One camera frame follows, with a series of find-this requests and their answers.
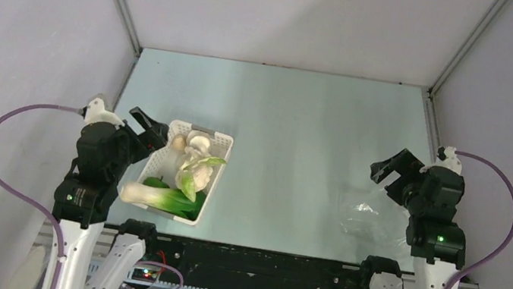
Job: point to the green bok choy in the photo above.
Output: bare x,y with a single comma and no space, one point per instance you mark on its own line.
168,200

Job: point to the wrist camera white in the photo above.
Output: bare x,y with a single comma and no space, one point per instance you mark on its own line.
448,158
97,110

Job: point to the white perforated plastic basket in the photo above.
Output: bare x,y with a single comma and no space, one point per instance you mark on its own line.
163,164

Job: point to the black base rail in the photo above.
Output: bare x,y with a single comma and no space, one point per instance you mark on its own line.
197,264

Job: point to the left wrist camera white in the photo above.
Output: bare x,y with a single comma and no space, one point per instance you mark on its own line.
97,110

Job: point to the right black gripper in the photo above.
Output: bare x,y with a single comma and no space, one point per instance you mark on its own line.
397,175

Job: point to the white cauliflower with green leaves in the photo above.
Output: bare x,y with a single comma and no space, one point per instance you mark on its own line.
194,174

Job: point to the green pepper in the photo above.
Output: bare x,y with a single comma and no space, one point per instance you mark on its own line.
155,182

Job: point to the clear zip top bag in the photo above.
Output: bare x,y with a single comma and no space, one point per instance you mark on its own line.
371,218

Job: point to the small beige mushroom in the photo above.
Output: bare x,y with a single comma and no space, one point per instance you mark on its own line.
179,143

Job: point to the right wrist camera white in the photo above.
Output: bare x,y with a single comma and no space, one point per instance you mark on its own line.
448,158

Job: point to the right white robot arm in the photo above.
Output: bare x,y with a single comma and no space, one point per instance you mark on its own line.
430,194

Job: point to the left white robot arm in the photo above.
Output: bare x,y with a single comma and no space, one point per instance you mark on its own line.
106,148

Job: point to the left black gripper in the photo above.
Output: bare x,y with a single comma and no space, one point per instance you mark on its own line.
154,137

